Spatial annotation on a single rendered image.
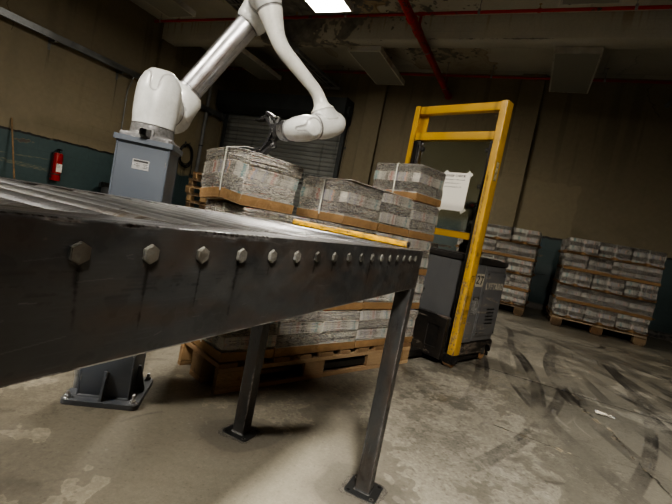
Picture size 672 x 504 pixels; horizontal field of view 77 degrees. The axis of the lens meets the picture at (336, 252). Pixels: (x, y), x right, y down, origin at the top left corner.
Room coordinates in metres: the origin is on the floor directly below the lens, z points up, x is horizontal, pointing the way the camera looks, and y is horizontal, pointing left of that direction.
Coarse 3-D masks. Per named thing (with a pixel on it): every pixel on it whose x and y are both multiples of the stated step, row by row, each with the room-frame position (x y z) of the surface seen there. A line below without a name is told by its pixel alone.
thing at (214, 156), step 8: (208, 152) 2.00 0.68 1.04; (216, 152) 1.95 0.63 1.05; (208, 160) 2.00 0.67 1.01; (216, 160) 1.94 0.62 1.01; (208, 168) 1.98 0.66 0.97; (216, 168) 1.93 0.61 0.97; (208, 176) 1.97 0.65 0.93; (216, 176) 1.91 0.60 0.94; (208, 184) 1.95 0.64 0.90; (216, 184) 1.90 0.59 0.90; (216, 200) 2.04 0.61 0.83; (224, 200) 1.98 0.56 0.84
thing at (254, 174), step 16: (240, 160) 1.80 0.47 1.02; (256, 160) 1.79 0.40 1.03; (272, 160) 1.82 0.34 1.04; (240, 176) 1.78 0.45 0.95; (256, 176) 1.79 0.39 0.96; (272, 176) 1.85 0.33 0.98; (288, 176) 1.91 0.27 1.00; (240, 192) 1.77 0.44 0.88; (256, 192) 1.81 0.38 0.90; (272, 192) 1.87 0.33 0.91; (288, 192) 1.93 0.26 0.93
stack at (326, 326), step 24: (264, 216) 1.84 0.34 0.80; (288, 216) 1.93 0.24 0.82; (336, 312) 2.25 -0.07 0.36; (360, 312) 2.40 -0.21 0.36; (384, 312) 2.55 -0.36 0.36; (216, 336) 1.84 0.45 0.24; (240, 336) 1.85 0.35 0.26; (288, 336) 2.03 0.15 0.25; (312, 336) 2.15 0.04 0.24; (336, 336) 2.28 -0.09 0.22; (360, 336) 2.43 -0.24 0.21; (384, 336) 2.59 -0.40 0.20; (192, 360) 1.94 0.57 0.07; (216, 360) 1.82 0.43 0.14; (264, 360) 1.95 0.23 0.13; (288, 360) 2.05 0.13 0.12; (312, 360) 2.17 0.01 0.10; (216, 384) 1.78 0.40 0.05; (240, 384) 1.87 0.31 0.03; (264, 384) 1.97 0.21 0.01
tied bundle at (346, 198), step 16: (304, 192) 2.42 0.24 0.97; (320, 192) 2.33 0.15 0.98; (336, 192) 2.24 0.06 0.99; (352, 192) 2.21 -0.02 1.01; (368, 192) 2.30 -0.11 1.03; (304, 208) 2.40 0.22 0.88; (320, 208) 2.32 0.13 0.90; (336, 208) 2.23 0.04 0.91; (352, 208) 2.23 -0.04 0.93; (368, 208) 2.32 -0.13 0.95
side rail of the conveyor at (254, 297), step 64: (0, 256) 0.26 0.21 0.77; (64, 256) 0.30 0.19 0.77; (128, 256) 0.35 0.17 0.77; (192, 256) 0.42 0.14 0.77; (256, 256) 0.52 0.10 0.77; (320, 256) 0.67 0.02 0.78; (384, 256) 0.98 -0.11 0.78; (0, 320) 0.27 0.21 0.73; (64, 320) 0.31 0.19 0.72; (128, 320) 0.36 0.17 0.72; (192, 320) 0.43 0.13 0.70; (256, 320) 0.54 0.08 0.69; (0, 384) 0.27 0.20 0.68
